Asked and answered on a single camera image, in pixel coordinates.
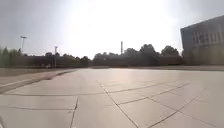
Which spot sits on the tall thin tower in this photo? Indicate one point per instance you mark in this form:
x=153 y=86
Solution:
x=121 y=47

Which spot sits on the row of trees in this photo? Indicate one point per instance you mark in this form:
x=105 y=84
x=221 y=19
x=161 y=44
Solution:
x=140 y=58

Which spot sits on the grey concrete slab plaza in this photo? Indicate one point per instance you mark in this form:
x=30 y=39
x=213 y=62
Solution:
x=133 y=100

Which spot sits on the grey stone kerb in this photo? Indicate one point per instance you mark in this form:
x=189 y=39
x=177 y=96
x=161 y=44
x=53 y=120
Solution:
x=26 y=82

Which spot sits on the red brick path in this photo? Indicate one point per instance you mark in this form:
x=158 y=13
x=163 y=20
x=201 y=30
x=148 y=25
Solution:
x=23 y=77

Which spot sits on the tall floodlight pole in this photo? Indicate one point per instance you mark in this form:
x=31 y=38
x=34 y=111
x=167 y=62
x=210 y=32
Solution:
x=22 y=43

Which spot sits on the grey building with windows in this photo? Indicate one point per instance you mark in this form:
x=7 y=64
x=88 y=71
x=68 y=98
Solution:
x=203 y=43

